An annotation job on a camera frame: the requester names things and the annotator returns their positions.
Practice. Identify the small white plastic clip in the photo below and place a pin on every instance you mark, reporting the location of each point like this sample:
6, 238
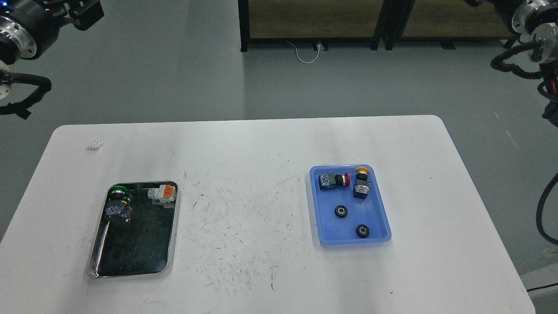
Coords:
95, 145

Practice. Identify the orange white switch module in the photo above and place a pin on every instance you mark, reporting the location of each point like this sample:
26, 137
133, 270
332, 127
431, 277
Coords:
164, 195

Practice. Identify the green push button switch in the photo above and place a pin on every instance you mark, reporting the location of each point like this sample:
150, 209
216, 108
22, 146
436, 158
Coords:
117, 208

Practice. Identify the red push button switch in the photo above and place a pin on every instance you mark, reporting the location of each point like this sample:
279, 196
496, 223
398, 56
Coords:
330, 181

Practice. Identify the silver metal tray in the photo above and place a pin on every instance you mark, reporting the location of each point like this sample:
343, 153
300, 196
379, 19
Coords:
143, 247

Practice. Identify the wooden cabinet black frame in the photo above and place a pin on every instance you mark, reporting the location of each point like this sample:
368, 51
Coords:
315, 21
442, 21

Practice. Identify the wooden cabinet left black frame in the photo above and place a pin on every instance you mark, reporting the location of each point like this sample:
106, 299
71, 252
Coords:
315, 21

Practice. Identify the wooden cabinet right black frame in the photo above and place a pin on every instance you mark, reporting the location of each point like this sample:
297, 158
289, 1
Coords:
442, 21

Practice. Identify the yellow push button switch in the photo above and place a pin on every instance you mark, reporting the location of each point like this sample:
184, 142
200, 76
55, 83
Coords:
361, 187

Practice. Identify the blue plastic tray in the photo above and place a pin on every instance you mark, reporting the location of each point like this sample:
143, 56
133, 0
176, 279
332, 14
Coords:
333, 230

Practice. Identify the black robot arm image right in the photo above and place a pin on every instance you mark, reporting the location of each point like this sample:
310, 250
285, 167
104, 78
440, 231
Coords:
536, 22

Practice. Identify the black robot arm image left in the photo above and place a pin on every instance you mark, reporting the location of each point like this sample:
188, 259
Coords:
27, 29

